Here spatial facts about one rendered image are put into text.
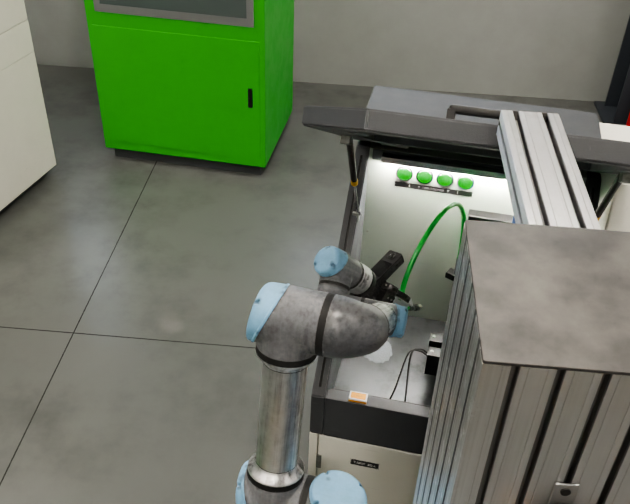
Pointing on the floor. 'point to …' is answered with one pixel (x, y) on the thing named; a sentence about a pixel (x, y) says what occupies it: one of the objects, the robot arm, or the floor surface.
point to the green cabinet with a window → (193, 79)
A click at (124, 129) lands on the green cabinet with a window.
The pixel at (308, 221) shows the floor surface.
